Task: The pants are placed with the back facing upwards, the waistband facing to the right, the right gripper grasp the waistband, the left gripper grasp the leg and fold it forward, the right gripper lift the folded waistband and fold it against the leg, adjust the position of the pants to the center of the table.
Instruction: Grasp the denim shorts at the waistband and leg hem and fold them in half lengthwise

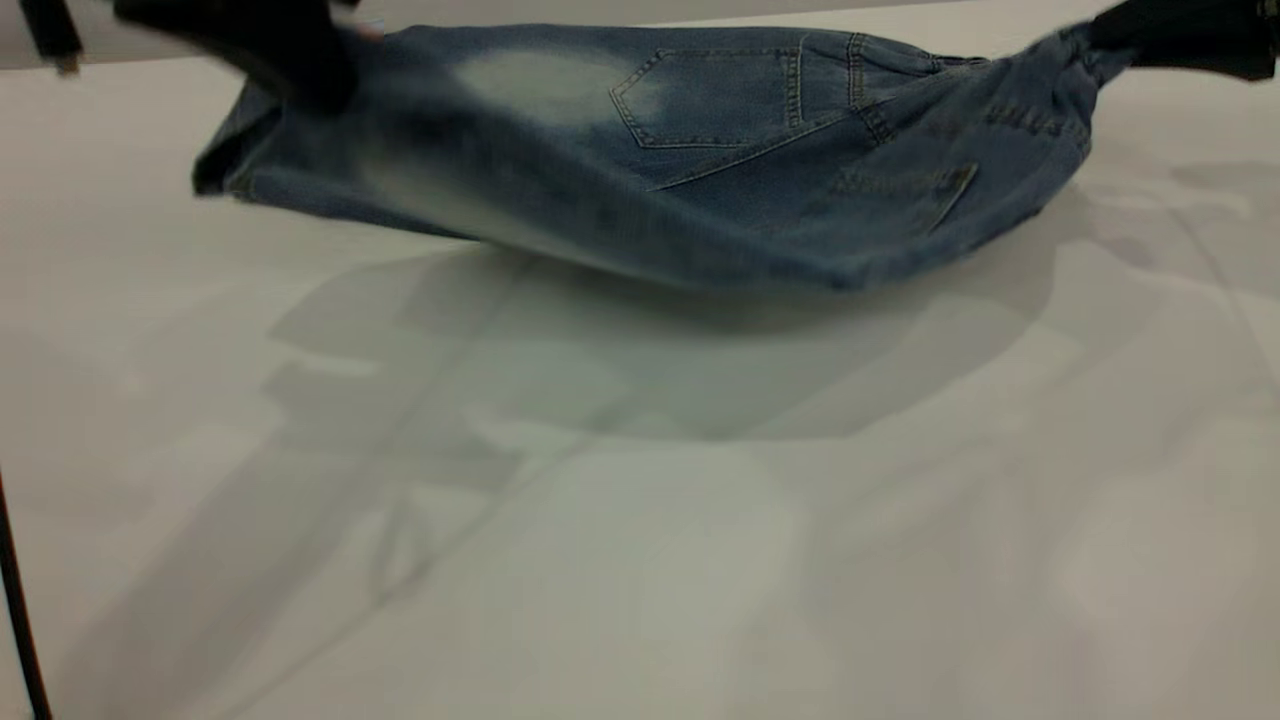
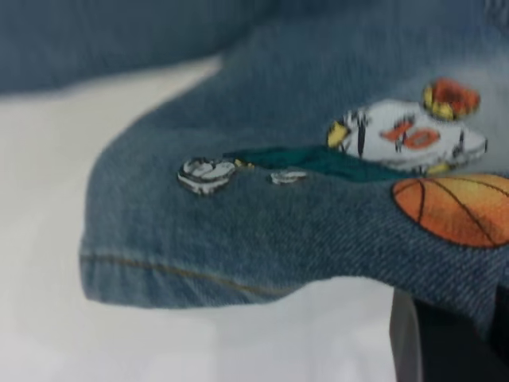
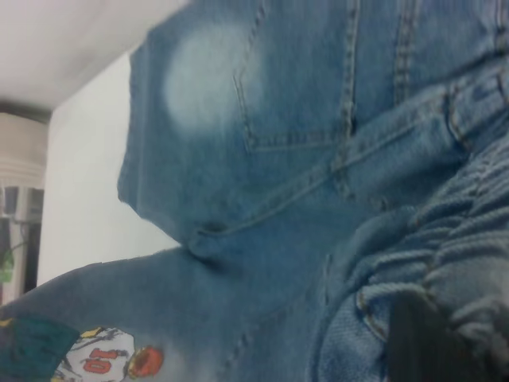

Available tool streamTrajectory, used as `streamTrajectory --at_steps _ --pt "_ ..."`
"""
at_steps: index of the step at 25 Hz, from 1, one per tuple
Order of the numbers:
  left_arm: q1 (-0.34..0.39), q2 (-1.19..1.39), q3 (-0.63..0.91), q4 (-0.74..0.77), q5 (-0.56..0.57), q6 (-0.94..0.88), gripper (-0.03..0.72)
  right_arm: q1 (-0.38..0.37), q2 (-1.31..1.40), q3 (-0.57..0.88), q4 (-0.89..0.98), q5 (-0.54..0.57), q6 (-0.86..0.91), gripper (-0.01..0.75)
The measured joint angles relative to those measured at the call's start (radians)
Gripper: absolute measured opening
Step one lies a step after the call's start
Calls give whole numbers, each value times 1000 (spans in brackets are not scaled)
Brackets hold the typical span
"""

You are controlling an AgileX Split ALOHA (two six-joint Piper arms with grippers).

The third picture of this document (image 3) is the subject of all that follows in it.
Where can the white ribbed appliance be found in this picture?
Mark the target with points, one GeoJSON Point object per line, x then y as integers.
{"type": "Point", "coordinates": [20, 147]}

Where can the blue denim shorts basketball print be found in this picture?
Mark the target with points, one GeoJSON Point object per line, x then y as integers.
{"type": "Point", "coordinates": [278, 199]}

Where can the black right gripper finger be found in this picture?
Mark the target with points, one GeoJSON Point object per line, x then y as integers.
{"type": "Point", "coordinates": [425, 346]}

